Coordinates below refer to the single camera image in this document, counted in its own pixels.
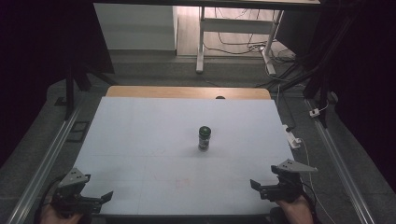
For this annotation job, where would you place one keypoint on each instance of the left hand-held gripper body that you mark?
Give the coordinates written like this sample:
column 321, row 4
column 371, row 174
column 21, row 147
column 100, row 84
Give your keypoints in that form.
column 71, row 180

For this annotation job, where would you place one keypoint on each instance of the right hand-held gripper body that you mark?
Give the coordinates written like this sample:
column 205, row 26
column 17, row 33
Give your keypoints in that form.
column 288, row 188

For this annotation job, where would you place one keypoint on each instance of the person's right hand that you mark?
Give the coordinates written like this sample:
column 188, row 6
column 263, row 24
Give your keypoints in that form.
column 297, row 211

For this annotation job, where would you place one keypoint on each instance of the person's left hand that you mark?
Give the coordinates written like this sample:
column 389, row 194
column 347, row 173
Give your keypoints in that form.
column 51, row 217

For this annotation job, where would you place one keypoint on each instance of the white power strip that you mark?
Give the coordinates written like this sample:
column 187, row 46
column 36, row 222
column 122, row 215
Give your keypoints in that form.
column 291, row 138

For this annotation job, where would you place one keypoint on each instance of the white table cover sheet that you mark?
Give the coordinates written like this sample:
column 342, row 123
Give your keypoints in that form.
column 149, row 149

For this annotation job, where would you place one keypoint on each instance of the dark green can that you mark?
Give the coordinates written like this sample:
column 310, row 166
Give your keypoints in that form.
column 204, row 138

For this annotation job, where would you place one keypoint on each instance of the small white plug adapter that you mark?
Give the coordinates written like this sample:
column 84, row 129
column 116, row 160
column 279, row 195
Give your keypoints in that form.
column 314, row 112

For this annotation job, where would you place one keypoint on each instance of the black metal stand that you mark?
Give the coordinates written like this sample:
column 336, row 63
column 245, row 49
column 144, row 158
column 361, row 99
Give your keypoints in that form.
column 322, row 84
column 69, row 93

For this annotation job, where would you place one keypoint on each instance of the small black table clamp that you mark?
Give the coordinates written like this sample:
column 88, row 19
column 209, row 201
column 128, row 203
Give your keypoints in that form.
column 220, row 97

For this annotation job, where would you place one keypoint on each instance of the wooden table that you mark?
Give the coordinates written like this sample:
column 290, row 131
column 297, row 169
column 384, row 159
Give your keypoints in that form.
column 162, row 92

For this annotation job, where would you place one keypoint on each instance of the white cabinet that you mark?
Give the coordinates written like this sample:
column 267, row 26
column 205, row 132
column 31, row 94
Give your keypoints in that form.
column 137, row 26

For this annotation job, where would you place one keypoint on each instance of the aluminium rail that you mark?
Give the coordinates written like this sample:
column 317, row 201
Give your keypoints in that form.
column 339, row 165
column 40, row 172

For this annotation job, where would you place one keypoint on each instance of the black rectangular floor frame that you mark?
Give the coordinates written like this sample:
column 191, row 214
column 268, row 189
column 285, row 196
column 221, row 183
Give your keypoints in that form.
column 78, row 131

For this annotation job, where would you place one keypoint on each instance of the white desk frame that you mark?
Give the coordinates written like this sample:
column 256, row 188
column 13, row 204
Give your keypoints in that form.
column 236, row 25

